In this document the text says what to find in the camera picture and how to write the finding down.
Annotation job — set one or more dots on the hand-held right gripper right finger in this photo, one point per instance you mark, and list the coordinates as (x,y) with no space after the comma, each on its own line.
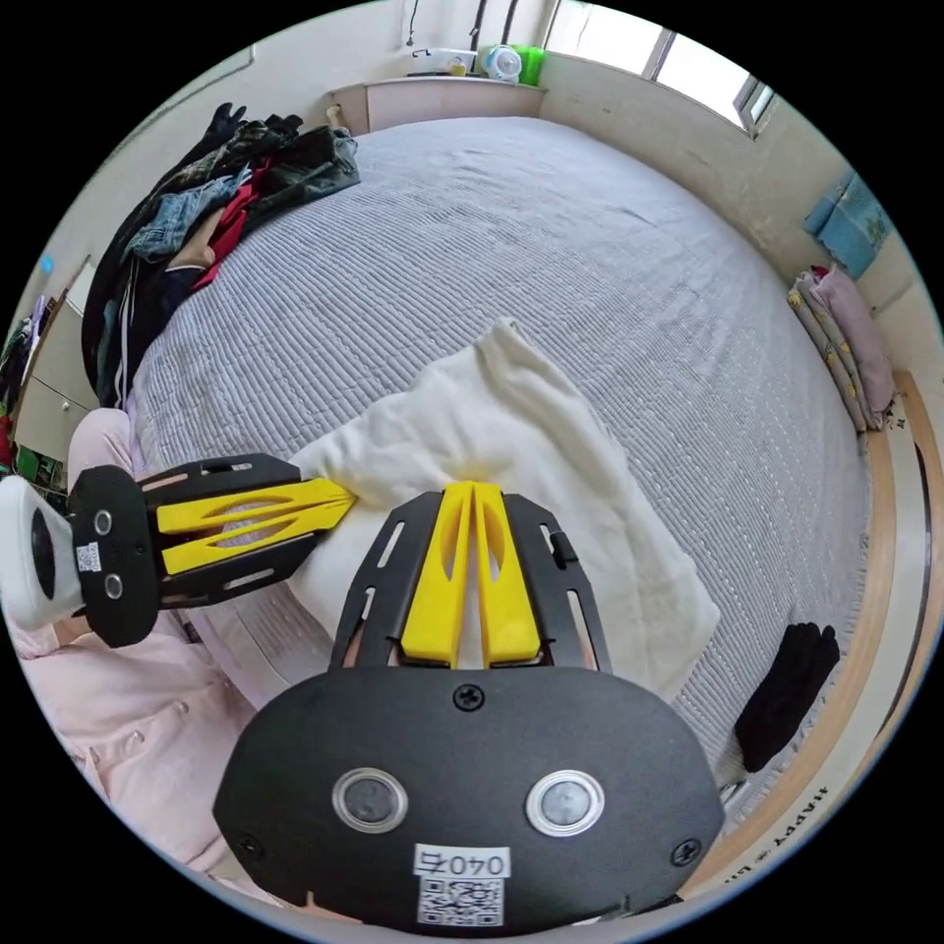
(505,597)

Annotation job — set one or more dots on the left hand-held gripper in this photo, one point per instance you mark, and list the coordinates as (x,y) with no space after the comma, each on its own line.
(118,546)

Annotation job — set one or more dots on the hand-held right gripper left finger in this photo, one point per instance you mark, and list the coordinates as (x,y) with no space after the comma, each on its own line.
(435,590)

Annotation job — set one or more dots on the white long sleeve shirt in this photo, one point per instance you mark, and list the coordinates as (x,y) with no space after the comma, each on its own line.
(516,413)

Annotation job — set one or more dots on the person's body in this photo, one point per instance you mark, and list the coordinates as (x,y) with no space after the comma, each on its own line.
(140,708)

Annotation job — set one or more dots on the white cupboard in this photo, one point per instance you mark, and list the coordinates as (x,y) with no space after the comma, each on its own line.
(55,376)

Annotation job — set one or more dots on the black glove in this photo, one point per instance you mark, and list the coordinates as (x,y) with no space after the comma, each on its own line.
(785,693)

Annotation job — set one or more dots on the pile of clothes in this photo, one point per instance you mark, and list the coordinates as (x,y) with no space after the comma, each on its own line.
(221,199)

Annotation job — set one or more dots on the bed with grey quilt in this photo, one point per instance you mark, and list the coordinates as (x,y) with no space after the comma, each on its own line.
(560,243)

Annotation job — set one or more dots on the folded printed grey blanket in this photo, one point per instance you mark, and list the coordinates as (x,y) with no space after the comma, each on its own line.
(830,347)

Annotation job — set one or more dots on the pale pink pillow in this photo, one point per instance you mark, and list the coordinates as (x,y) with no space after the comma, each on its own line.
(859,324)

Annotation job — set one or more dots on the white shelf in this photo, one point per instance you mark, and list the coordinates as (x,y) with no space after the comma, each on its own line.
(442,99)

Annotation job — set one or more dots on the blue cloth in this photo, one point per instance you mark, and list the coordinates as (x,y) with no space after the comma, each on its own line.
(848,221)

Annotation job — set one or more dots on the window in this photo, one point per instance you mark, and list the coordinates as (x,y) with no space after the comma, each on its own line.
(664,52)

